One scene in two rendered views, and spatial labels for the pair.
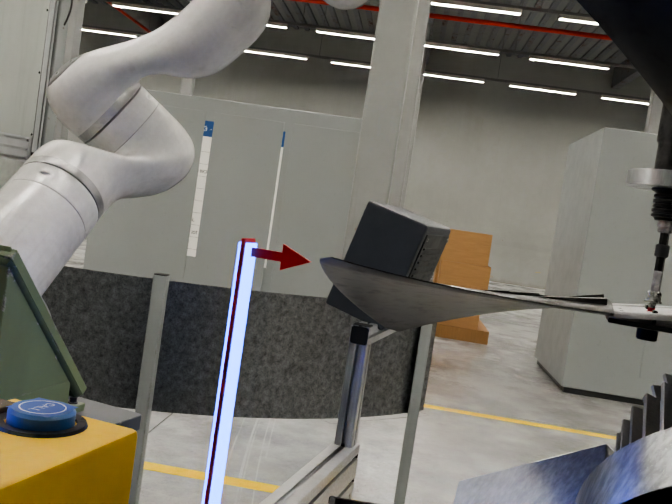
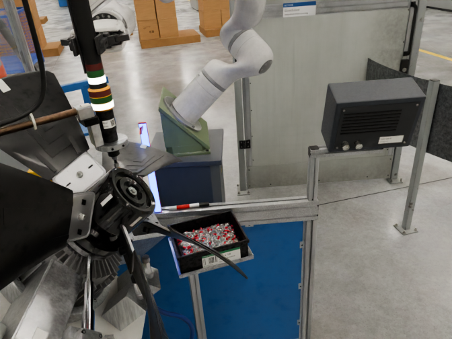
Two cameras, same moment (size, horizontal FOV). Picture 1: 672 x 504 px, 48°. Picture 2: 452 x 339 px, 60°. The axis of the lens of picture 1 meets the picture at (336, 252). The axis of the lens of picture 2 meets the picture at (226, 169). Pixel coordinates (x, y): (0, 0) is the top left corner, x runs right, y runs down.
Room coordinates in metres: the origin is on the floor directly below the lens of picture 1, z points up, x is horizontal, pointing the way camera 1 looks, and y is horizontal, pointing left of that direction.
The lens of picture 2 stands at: (0.60, -1.06, 1.63)
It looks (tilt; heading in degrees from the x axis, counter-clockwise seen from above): 29 degrees down; 73
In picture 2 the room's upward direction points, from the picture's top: 4 degrees counter-clockwise
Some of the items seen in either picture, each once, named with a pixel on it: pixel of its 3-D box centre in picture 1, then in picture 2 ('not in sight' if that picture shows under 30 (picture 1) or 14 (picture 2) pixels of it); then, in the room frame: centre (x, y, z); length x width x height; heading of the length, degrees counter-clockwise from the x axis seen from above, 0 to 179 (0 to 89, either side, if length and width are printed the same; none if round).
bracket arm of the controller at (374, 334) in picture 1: (377, 327); (345, 149); (1.31, -0.09, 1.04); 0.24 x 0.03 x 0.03; 163
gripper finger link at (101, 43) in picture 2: not in sight; (107, 42); (0.63, -0.25, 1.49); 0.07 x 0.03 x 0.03; 74
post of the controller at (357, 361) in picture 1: (354, 384); (313, 173); (1.21, -0.06, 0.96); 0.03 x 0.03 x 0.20; 73
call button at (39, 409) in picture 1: (41, 418); not in sight; (0.46, 0.16, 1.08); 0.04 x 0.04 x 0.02
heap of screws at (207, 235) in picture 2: not in sight; (208, 243); (0.82, -0.12, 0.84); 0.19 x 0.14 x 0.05; 178
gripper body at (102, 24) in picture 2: not in sight; (101, 34); (0.63, -0.15, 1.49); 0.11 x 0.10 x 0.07; 73
